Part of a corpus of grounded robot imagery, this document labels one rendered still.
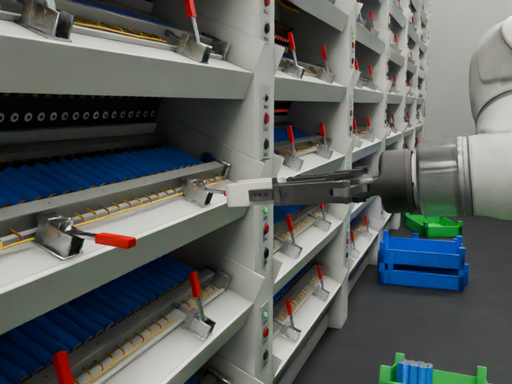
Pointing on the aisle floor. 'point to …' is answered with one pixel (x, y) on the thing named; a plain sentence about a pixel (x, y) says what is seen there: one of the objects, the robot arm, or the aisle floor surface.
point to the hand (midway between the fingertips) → (256, 192)
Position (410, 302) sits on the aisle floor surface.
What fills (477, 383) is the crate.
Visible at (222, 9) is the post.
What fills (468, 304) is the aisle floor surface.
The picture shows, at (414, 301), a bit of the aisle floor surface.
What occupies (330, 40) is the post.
